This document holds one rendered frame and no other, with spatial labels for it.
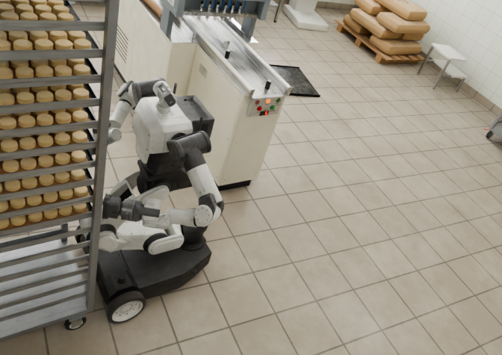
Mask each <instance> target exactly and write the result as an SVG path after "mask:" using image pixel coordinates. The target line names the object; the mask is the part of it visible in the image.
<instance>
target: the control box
mask: <svg viewBox="0 0 502 355"><path fill-rule="evenodd" d="M283 98H284V96H283V95H282V94H281V93H280V94H269V95H259V96H252V98H251V99H250V102H249V104H248V107H247V112H246V115H247V116H248V117H254V116H263V115H265V114H266V111H268V112H267V115H270V114H278V113H279V109H280V106H281V104H282V100H283ZM268 99H270V102H269V103H266V101H267V100H268ZM277 99H280V102H276V100H277ZM257 100H260V103H258V104H256V103H255V102H256V101H257ZM272 105H274V107H275V108H274V109H273V110H271V109H270V107H271V106H272ZM258 107H262V110H261V111H258ZM263 112H264V113H263ZM262 113H263V115H261V114H262Z"/></svg>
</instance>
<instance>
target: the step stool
mask: <svg viewBox="0 0 502 355"><path fill-rule="evenodd" d="M434 48H435V49H436V50H438V51H439V52H440V53H442V54H443V55H444V56H445V57H446V58H447V59H448V61H445V60H438V59H432V60H427V59H428V58H429V56H430V54H431V52H432V50H433V49H434ZM451 61H464V62H467V61H468V60H467V59H466V58H464V57H463V56H462V55H460V53H458V52H457V51H456V50H454V49H453V48H451V47H450V46H447V45H442V44H436V43H432V44H431V48H430V50H429V52H428V54H427V56H426V57H425V59H424V62H423V63H422V65H421V67H420V69H419V71H418V73H417V75H420V73H421V70H422V69H423V67H424V65H425V63H426V62H430V63H436V64H437V65H438V66H439V67H441V70H440V72H439V74H438V78H437V80H436V82H435V84H434V85H433V87H432V89H434V90H435V88H436V86H437V84H438V82H439V81H440V79H441V77H442V76H443V77H451V78H462V80H461V82H460V83H459V85H458V87H457V89H456V90H455V91H456V92H458V90H459V89H460V87H461V86H462V84H463V82H464V80H465V79H466V78H467V76H466V75H465V74H463V73H462V72H461V71H459V70H458V69H457V68H456V67H455V66H454V65H453V64H451V63H450V62H451ZM444 72H446V73H447V74H444Z"/></svg>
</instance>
